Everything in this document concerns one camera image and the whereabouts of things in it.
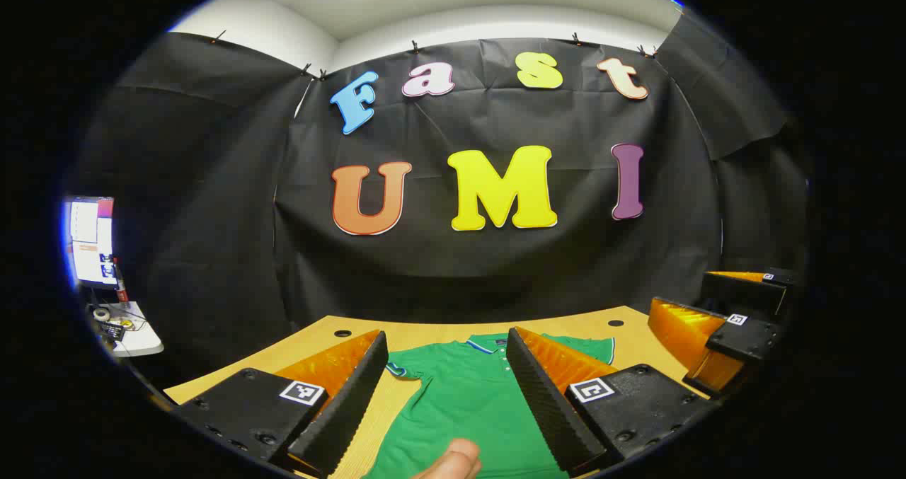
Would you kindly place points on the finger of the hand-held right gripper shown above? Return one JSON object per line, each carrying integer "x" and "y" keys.
{"x": 743, "y": 295}
{"x": 747, "y": 339}

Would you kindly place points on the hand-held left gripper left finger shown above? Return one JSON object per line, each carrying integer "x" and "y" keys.
{"x": 350, "y": 401}

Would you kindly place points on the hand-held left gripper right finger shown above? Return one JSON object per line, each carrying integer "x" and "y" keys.
{"x": 548, "y": 401}

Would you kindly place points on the green T-shirt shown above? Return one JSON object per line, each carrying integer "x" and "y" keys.
{"x": 467, "y": 394}

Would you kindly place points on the black backdrop cloth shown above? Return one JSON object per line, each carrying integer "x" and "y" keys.
{"x": 495, "y": 267}

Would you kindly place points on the white side table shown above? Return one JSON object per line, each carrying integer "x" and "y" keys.
{"x": 145, "y": 337}

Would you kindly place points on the black keyboard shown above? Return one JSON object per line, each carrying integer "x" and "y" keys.
{"x": 112, "y": 331}

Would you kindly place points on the plastic bottle with red label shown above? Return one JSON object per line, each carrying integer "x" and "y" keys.
{"x": 121, "y": 284}

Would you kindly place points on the white tape roll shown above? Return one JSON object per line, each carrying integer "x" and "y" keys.
{"x": 101, "y": 314}

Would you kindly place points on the computer monitor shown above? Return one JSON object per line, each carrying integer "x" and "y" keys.
{"x": 90, "y": 242}

